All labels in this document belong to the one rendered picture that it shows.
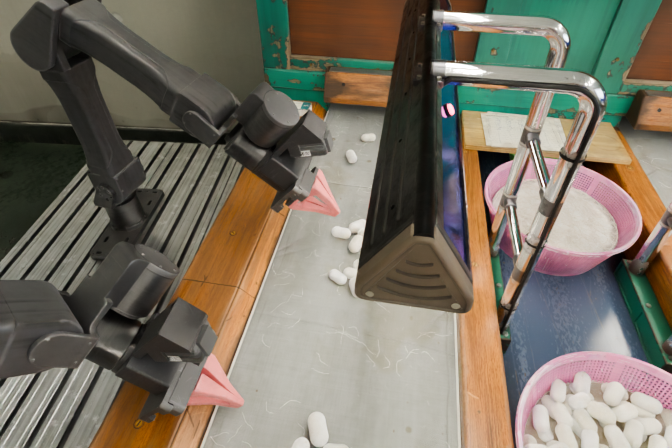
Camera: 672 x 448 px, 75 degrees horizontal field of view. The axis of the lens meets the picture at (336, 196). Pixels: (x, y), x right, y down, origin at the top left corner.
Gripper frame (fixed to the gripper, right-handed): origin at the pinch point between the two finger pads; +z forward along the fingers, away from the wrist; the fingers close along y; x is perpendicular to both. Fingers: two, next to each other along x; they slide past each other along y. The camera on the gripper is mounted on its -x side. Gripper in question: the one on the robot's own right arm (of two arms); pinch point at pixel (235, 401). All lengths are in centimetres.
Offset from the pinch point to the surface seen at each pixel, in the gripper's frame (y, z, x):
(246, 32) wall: 154, -32, 46
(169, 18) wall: 151, -59, 63
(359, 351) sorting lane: 10.3, 11.9, -7.3
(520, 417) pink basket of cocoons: 3.6, 25.1, -22.3
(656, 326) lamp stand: 24, 47, -33
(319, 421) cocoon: -0.5, 8.0, -6.9
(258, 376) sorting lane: 4.5, 2.2, 0.8
